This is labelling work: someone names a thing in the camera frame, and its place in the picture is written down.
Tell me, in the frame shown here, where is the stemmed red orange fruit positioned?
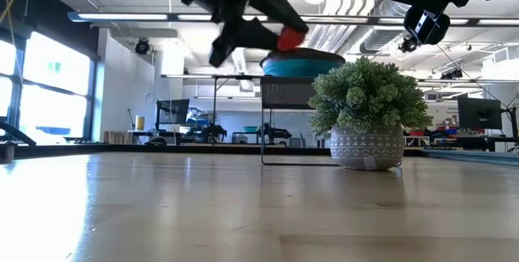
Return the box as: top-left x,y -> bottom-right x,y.
277,26 -> 306,52

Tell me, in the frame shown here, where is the blue collapsible colander bowl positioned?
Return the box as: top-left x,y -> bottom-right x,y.
259,47 -> 346,79

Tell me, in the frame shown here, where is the potted artificial succulent plant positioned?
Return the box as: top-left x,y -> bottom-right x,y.
307,56 -> 434,172

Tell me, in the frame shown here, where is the black track light cluster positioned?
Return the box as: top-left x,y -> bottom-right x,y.
397,34 -> 422,54
440,68 -> 465,80

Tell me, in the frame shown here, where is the black overhead light bar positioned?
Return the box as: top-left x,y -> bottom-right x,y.
66,10 -> 519,27

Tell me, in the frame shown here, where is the black background robot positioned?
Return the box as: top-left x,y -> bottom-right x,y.
263,122 -> 293,146
202,123 -> 228,144

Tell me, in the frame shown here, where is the black computer monitor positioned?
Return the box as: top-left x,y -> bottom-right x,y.
457,97 -> 504,131
156,98 -> 191,126

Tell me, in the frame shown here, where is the black ceiling spot lamp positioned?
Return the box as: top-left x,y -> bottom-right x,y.
135,37 -> 151,56

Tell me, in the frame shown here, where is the large window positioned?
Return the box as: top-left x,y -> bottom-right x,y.
0,30 -> 98,141

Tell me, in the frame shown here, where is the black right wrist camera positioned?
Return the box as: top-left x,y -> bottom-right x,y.
404,5 -> 451,46

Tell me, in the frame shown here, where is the silver ventilation duct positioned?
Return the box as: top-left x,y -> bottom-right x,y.
307,0 -> 487,56

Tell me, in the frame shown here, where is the black background rig frame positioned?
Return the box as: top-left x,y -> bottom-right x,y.
160,74 -> 263,133

